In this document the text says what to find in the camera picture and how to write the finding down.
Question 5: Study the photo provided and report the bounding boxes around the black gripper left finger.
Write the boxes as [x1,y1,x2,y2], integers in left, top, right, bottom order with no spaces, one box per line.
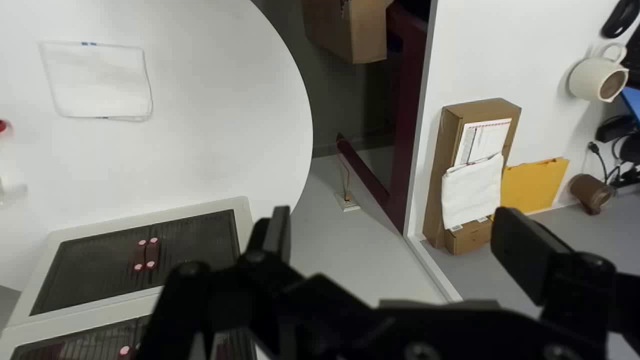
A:
[244,206,292,264]

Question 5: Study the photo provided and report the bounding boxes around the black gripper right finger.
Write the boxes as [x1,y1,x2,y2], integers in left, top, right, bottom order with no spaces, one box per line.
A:
[490,206,571,305]

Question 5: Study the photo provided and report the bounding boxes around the yellow padded envelope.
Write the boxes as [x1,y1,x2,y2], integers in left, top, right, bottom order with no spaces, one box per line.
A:
[499,158,568,214]

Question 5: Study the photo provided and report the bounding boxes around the long brown cardboard box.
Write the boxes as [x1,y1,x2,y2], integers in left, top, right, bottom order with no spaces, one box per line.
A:
[423,98,521,257]

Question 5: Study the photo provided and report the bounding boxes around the white papers on box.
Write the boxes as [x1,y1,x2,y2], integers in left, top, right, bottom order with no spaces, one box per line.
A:
[442,119,512,231]

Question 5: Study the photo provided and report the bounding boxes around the brown paper cup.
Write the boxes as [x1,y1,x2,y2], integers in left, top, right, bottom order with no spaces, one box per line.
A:
[570,175,611,216]

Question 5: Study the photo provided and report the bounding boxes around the white three-tier storage cabinet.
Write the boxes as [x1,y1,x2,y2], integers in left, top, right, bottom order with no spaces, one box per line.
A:
[0,199,252,360]

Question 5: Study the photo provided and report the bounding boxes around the cream ceramic mug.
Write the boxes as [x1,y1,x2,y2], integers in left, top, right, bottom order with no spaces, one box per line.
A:
[568,44,630,102]

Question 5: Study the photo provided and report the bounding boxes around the white round table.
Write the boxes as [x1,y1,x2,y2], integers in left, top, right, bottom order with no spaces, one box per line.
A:
[0,0,311,291]

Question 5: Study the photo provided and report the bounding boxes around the brown cardboard box on floor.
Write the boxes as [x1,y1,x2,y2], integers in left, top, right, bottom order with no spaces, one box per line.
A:
[301,0,392,64]

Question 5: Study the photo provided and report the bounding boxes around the white folded cloth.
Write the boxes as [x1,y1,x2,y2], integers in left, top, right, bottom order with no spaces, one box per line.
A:
[39,42,153,120]

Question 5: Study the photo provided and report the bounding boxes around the black cables on desk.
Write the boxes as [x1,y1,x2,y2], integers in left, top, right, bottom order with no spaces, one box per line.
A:
[586,117,640,190]

